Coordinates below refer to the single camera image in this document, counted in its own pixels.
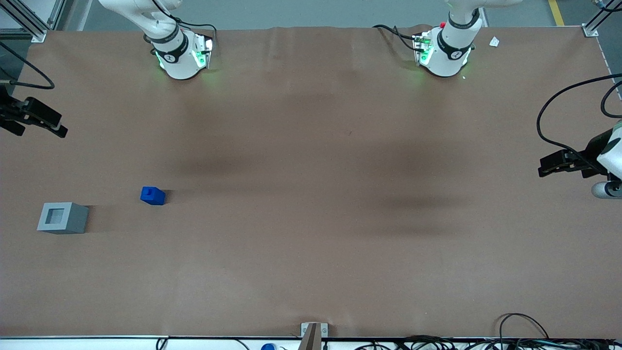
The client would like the black left wrist camera cable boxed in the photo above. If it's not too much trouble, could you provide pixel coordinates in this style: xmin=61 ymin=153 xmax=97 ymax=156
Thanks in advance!
xmin=536 ymin=73 xmax=622 ymax=161

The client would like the blue plastic part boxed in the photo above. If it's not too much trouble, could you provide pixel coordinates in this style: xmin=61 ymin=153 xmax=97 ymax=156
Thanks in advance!
xmin=140 ymin=187 xmax=166 ymax=206

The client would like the brown table cover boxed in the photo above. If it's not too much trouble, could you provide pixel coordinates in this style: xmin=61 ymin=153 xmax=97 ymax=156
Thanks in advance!
xmin=0 ymin=24 xmax=622 ymax=339

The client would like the metal table edge bracket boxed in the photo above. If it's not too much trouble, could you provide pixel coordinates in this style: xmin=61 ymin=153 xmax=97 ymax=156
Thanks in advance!
xmin=300 ymin=322 xmax=329 ymax=350

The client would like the gray square base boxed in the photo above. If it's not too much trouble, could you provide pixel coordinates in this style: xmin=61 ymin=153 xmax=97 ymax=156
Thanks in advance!
xmin=37 ymin=202 xmax=90 ymax=235

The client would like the black looped cable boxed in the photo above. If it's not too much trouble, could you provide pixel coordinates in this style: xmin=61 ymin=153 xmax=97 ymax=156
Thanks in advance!
xmin=601 ymin=80 xmax=622 ymax=119

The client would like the black right arm base cable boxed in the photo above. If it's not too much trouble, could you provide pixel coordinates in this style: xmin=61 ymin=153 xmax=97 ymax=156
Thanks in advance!
xmin=173 ymin=17 xmax=218 ymax=45

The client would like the black tangled cable bundle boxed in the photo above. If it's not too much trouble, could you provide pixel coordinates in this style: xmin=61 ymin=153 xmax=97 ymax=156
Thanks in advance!
xmin=355 ymin=334 xmax=622 ymax=350

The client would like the black arm base cable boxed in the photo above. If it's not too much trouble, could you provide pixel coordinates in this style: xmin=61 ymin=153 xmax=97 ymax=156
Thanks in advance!
xmin=373 ymin=24 xmax=419 ymax=52
xmin=173 ymin=17 xmax=218 ymax=45

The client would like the black arched floor cable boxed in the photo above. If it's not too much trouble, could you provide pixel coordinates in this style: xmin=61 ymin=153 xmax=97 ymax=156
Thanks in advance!
xmin=499 ymin=313 xmax=550 ymax=341

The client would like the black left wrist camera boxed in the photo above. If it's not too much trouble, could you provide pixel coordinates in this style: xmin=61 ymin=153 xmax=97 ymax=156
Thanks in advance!
xmin=537 ymin=129 xmax=609 ymax=178

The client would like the aluminium frame post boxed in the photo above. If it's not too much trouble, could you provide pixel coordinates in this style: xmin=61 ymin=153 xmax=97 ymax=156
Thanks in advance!
xmin=582 ymin=0 xmax=622 ymax=38
xmin=0 ymin=0 xmax=67 ymax=43

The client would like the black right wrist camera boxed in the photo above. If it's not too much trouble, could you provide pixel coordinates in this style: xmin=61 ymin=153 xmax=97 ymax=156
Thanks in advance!
xmin=21 ymin=97 xmax=68 ymax=139

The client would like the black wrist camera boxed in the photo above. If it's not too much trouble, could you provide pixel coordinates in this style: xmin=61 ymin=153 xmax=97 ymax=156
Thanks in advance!
xmin=21 ymin=97 xmax=68 ymax=139
xmin=537 ymin=129 xmax=609 ymax=178

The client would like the black left arm base cable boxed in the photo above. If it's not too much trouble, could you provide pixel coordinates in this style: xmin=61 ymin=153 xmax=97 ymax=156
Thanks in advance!
xmin=373 ymin=24 xmax=419 ymax=52

